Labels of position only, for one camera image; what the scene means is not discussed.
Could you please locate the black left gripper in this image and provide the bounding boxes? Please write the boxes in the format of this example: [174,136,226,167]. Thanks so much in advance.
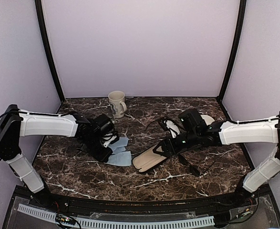
[82,135,114,163]

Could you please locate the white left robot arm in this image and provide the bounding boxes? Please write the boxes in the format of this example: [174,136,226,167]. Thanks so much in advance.
[0,104,119,208]

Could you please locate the black frame post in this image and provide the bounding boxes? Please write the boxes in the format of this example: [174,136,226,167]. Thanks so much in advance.
[34,0,65,103]
[218,0,247,102]

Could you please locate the light blue cleaning cloth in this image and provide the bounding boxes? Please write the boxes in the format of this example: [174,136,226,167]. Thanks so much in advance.
[106,151,132,167]
[109,137,129,149]

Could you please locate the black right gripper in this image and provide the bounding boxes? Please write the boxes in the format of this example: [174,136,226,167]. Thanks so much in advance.
[153,129,200,157]

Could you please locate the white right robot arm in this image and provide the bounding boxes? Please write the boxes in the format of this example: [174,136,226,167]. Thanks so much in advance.
[153,109,280,207]

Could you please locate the right black frame post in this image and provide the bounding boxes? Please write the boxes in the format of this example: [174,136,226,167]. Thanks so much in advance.
[218,0,247,102]

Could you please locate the left black frame post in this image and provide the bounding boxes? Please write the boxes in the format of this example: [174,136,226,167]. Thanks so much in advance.
[34,0,65,103]

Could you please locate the cream ceramic mug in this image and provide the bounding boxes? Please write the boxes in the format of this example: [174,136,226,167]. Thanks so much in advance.
[108,91,127,118]

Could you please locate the white and green bowl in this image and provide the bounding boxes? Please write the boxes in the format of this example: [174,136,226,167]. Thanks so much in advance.
[201,114,215,125]

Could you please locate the black frame sunglasses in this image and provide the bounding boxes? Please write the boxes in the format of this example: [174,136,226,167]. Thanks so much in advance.
[177,154,216,177]

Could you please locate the white slotted cable duct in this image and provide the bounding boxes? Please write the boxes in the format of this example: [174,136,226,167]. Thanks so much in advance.
[17,204,215,229]

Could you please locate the black hard glasses case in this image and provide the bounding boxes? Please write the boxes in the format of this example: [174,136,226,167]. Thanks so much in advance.
[133,145,167,173]

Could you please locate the brown tortoiseshell sunglasses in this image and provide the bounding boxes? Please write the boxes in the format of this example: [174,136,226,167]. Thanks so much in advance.
[145,116,178,131]

